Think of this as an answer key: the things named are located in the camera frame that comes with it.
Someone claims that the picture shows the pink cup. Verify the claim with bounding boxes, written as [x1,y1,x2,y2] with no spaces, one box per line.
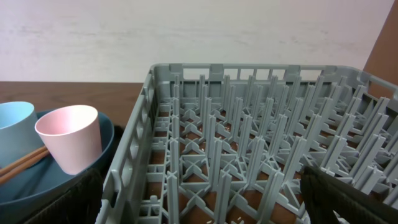
[35,105,102,175]

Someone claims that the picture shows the grey dishwasher rack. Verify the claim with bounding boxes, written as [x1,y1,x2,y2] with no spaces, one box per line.
[96,63,397,223]

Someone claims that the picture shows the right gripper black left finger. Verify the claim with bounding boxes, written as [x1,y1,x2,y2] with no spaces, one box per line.
[24,169,103,224]

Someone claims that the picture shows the light blue cup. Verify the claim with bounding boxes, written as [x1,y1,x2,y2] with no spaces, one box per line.
[1,101,44,168]

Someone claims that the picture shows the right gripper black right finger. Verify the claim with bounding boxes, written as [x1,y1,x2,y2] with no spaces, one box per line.
[300,166,397,224]

